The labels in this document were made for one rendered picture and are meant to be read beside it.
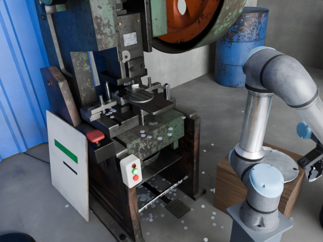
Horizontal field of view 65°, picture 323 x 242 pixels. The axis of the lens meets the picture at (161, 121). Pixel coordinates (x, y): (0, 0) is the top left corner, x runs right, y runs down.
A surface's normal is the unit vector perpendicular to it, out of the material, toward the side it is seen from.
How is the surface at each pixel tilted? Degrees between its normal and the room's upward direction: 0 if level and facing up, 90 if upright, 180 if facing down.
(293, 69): 45
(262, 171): 7
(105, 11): 90
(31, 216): 0
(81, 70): 90
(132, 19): 90
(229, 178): 90
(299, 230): 0
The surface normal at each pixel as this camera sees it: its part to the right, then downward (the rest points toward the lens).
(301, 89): -0.08, 0.29
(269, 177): -0.03, -0.79
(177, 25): -0.74, 0.37
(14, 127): 0.67, 0.35
